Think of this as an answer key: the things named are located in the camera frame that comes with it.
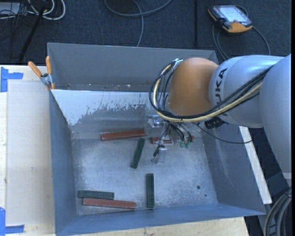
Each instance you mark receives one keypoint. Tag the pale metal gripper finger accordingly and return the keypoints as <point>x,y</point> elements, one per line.
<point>161,155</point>
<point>157,151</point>

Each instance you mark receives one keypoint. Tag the red-brown flat block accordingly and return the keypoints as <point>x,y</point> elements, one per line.
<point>123,134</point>
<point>154,140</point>
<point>109,203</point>

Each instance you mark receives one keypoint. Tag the dark green flat block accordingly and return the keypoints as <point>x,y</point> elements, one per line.
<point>150,190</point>
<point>137,153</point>
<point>96,194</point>

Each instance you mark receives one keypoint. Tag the grey metal bin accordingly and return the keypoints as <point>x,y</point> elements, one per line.
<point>108,156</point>

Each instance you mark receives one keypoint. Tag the pale wood flat board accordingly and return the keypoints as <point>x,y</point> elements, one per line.
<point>29,144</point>

